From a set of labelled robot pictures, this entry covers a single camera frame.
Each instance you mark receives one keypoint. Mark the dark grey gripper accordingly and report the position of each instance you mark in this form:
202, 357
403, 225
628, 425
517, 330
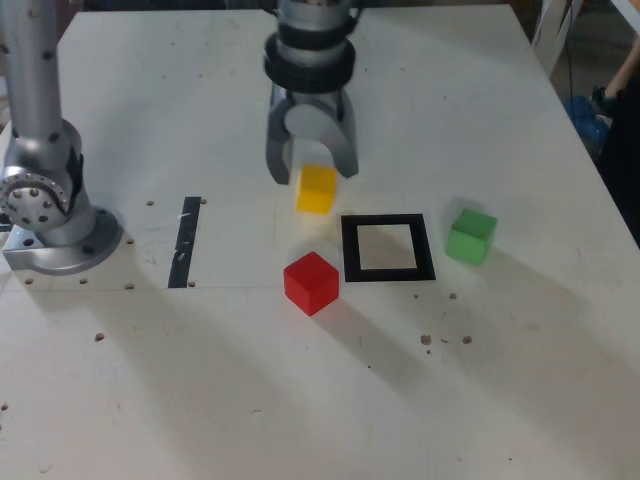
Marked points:
310, 99

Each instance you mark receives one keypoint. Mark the yellow cube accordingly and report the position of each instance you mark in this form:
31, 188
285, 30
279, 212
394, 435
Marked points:
315, 195

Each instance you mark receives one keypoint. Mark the red cube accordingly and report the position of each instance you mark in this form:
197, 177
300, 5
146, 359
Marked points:
310, 285

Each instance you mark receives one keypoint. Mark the green cube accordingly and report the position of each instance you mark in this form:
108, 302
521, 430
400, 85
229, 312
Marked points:
470, 240

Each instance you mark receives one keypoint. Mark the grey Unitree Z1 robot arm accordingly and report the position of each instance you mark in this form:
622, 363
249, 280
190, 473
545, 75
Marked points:
35, 100

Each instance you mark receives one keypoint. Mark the black tape square outline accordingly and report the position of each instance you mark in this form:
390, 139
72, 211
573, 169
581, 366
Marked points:
350, 250

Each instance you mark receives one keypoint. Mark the black tape strip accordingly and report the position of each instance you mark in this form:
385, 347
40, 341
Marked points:
182, 250

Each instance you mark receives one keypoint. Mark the blue plastic bag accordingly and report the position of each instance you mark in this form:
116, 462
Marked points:
585, 125

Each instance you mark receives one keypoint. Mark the person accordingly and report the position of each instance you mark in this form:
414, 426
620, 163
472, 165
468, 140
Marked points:
625, 165

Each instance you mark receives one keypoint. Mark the white metal beam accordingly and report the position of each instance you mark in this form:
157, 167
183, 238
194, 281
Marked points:
627, 10

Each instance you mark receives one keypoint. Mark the white metal frame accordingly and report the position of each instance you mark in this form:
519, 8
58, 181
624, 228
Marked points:
542, 22

